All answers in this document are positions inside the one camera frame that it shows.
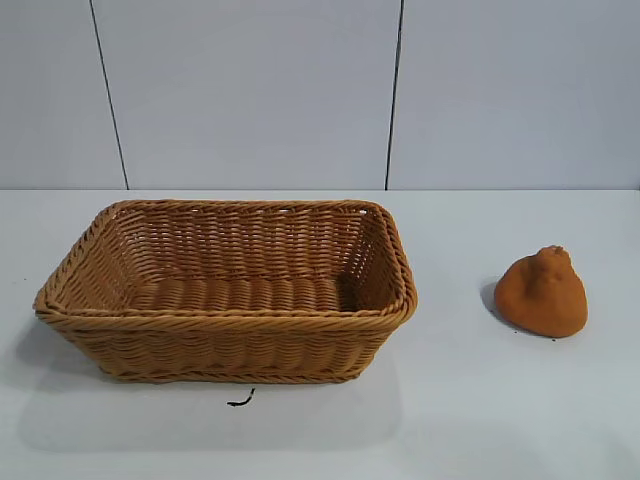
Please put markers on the brown woven wicker basket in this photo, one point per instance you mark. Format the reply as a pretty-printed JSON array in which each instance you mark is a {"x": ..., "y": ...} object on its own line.
[{"x": 225, "y": 340}]

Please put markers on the orange-brown bread lump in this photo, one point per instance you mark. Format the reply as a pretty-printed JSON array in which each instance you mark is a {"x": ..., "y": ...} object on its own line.
[{"x": 540, "y": 305}]

